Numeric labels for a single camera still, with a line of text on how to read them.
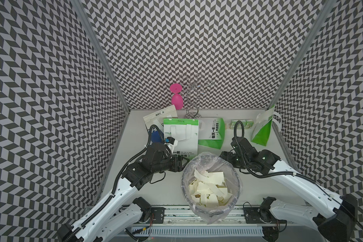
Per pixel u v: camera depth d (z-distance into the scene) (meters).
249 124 1.02
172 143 0.64
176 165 0.60
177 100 0.94
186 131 0.79
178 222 0.72
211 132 0.93
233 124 1.82
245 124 1.02
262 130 0.90
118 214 0.56
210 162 0.66
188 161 0.65
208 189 0.66
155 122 0.83
